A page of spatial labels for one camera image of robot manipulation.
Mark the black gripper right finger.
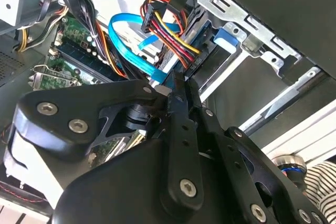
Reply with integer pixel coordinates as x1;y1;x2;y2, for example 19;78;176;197
187;77;329;224

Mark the multicolour power wire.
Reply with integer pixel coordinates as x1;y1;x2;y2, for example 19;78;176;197
140;0;202;69

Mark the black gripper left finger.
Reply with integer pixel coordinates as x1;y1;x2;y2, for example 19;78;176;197
13;70;205;219

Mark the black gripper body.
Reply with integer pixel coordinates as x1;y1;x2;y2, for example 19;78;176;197
51;134;250;224

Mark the blue data wire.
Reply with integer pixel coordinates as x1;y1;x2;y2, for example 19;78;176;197
107;13;169;84

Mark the hard disk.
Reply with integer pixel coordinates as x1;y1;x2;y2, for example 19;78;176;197
154;3;241;88

